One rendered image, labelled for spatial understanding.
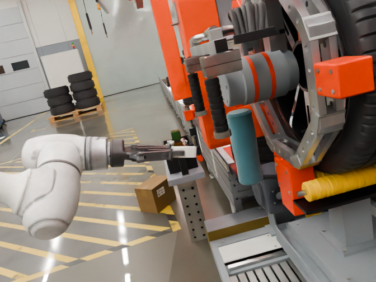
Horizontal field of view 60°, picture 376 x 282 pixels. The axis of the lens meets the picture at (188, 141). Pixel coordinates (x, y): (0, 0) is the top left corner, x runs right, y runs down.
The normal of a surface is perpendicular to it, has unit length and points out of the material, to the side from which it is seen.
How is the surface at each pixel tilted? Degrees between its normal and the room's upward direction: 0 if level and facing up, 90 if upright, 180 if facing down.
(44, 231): 123
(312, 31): 90
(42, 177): 41
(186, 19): 90
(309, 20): 45
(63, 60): 90
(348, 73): 90
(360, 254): 0
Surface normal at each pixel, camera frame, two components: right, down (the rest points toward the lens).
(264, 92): 0.22, 0.72
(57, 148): 0.18, -0.71
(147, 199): -0.54, 0.34
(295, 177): 0.12, 0.24
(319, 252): -0.22, -0.94
